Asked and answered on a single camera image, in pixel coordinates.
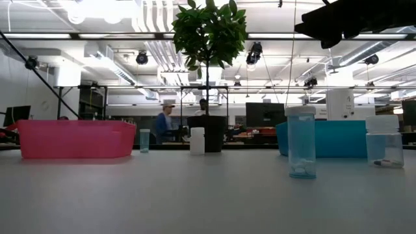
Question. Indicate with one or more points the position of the white opaque medicine bottle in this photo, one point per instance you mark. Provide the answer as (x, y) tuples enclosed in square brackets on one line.
[(197, 143)]

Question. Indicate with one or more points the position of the small teal medicine bottle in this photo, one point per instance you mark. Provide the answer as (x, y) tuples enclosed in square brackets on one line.
[(144, 143)]

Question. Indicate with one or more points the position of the tall blue-tinted medicine bottle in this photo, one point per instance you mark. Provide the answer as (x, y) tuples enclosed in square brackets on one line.
[(301, 146)]

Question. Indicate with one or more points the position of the wide clear bottle white cap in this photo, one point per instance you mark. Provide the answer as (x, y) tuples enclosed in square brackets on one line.
[(383, 125)]

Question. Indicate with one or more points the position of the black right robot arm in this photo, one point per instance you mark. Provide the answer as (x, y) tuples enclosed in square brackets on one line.
[(357, 16)]

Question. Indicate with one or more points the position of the blue plastic bin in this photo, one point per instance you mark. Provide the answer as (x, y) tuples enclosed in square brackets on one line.
[(338, 139)]

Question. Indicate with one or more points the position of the pink plastic bin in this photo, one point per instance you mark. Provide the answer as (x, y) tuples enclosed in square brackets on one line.
[(74, 139)]

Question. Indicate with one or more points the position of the person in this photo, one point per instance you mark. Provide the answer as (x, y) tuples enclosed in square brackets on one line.
[(202, 109), (162, 125)]

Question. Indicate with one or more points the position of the black plant pot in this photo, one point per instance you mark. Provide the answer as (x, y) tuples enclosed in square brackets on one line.
[(206, 133)]

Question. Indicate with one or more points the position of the black computer monitor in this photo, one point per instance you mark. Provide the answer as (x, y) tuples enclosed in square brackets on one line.
[(16, 115), (409, 112), (265, 115)]

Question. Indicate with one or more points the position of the black hanging spotlight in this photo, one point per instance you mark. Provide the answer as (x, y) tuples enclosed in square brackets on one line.
[(311, 82), (31, 62), (371, 59), (254, 53), (142, 58)]

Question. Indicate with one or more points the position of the grey table mat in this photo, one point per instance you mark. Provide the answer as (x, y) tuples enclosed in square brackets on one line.
[(208, 201)]

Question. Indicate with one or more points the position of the green leafy potted plant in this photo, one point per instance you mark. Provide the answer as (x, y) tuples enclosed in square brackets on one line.
[(208, 32)]

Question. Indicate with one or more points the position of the black shelf rack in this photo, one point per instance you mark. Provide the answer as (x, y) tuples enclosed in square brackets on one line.
[(92, 100)]

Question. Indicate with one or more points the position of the white pillar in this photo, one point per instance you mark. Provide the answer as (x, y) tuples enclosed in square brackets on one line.
[(339, 104)]

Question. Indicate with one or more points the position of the black diagonal pole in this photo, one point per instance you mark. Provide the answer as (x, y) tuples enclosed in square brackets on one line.
[(48, 82)]

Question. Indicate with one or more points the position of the black metal frame stand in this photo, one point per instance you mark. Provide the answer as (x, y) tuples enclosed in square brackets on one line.
[(191, 87)]

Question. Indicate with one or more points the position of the black aluminium table frame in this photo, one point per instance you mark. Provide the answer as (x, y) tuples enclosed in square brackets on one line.
[(247, 146)]

